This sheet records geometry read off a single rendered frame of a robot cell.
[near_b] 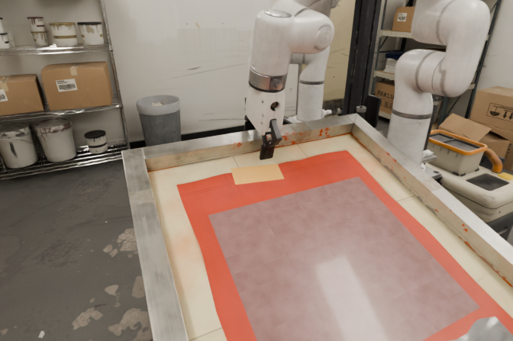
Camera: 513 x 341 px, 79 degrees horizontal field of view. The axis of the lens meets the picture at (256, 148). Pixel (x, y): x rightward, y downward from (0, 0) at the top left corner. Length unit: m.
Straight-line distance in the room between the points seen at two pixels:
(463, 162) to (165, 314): 1.30
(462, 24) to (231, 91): 3.48
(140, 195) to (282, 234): 0.25
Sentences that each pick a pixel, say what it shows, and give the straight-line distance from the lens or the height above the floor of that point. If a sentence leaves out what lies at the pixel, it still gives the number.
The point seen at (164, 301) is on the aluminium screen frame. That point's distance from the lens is 0.46.
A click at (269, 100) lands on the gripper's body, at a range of 0.61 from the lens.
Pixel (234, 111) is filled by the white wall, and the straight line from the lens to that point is 4.16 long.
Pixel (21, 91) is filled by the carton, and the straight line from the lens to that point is 3.42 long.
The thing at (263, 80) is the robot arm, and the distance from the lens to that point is 0.60.
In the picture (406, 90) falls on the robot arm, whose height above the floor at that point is 1.36.
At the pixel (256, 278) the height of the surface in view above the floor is 1.17.
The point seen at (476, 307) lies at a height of 1.12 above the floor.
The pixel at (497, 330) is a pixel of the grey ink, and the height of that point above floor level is 1.12.
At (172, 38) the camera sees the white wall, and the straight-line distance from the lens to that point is 3.80.
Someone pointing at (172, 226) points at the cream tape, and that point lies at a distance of 0.56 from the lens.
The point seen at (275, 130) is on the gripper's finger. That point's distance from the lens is 0.63.
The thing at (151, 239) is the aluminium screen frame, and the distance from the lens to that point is 0.51.
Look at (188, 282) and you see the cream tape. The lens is 0.51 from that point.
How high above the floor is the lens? 1.54
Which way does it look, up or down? 24 degrees down
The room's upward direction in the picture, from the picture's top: straight up
